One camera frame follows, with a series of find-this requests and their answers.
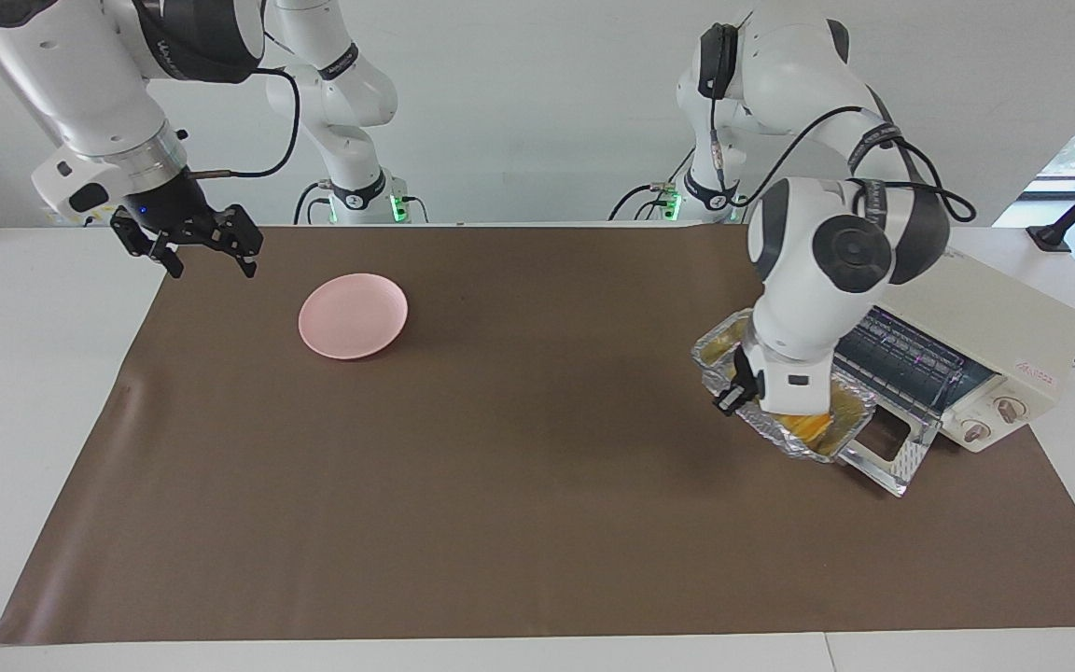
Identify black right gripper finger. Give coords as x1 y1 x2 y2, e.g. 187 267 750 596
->
211 205 264 279
111 213 186 279

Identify silver foil baking tray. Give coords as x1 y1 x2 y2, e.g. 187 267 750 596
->
691 311 877 465

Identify yellow ridged bread loaf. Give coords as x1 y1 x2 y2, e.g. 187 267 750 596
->
775 397 860 444

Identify glass oven door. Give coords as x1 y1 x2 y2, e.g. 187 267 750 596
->
836 411 942 498

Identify cream toaster oven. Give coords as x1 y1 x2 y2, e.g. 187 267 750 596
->
831 252 1075 455

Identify pink round plate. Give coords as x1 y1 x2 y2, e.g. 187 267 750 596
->
298 273 409 361

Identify brown table mat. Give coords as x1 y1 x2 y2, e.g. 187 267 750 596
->
0 224 1075 647

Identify black base cable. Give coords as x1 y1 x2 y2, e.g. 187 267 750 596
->
293 179 333 225
607 140 699 223

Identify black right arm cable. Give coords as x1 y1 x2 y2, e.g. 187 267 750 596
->
185 67 300 178

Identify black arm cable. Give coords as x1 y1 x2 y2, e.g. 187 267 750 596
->
710 23 977 225
185 67 300 178

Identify metal oven wire rack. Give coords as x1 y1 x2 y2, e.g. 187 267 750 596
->
831 308 991 416

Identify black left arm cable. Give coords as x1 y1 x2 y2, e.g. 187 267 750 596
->
710 23 977 225

